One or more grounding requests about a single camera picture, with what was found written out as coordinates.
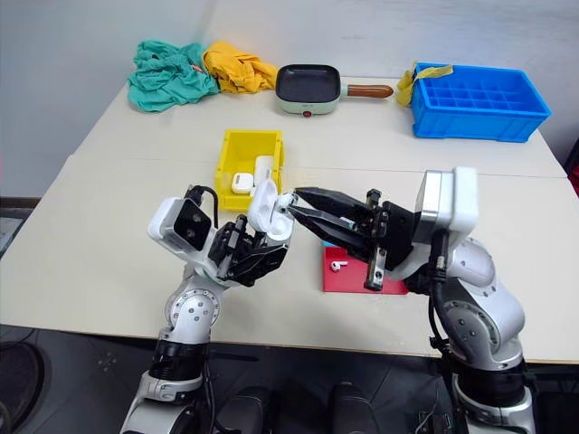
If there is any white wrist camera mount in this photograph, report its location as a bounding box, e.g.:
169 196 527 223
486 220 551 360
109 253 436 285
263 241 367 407
412 166 481 246
147 195 219 269

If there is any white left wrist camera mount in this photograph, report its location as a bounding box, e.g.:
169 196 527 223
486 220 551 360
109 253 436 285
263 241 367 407
147 195 219 269

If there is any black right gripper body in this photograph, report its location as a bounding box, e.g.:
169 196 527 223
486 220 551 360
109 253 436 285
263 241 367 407
356 188 422 291

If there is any blue plastic crate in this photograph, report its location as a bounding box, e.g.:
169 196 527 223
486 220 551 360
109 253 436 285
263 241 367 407
411 61 554 144

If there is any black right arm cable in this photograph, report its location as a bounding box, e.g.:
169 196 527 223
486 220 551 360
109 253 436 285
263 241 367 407
426 227 454 359

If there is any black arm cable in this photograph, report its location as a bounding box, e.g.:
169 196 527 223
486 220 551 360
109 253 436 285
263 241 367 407
184 184 222 230
426 227 454 359

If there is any yellow plastic bin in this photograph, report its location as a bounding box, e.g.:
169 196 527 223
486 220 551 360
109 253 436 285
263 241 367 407
213 128 287 212

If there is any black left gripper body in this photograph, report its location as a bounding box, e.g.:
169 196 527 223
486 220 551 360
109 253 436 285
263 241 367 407
206 213 251 282

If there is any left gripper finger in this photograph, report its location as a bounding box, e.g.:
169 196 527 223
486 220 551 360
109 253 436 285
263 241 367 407
228 245 290 288
243 228 278 254

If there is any dark round floor object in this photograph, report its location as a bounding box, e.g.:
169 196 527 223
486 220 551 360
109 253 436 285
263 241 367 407
0 340 47 431

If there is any yellow crumpled cloth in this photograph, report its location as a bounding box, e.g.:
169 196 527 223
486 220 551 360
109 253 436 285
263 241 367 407
202 41 280 96

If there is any closed white earbud case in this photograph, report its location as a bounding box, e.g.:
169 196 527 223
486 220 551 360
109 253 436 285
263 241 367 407
231 172 254 196
253 155 276 187

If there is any green crumpled cloth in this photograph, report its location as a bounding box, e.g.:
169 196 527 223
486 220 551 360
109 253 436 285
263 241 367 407
127 40 222 113

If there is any white earbud case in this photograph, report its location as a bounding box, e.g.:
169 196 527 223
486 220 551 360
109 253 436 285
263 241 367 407
231 172 254 196
247 177 296 241
253 155 276 187

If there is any red rectangular pad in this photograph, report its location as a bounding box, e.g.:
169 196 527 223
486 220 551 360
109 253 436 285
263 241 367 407
321 241 411 297

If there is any dark rounded shape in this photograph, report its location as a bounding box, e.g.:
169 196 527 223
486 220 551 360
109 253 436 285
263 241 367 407
327 381 380 434
215 385 282 434

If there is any red object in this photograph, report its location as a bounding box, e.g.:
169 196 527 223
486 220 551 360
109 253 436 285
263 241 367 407
566 156 579 197

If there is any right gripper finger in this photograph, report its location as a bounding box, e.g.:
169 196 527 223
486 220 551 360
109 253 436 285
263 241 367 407
293 185 370 219
288 205 377 262

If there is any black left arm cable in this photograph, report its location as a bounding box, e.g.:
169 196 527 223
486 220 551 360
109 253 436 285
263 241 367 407
184 184 222 230

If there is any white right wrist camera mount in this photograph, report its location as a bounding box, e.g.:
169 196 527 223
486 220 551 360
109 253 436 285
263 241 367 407
412 166 481 246

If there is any yellow cloth strip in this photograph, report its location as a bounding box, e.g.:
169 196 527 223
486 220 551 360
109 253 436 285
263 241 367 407
395 63 455 109

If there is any green electric frying pan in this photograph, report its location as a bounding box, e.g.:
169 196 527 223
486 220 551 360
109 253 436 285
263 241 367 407
274 63 395 120

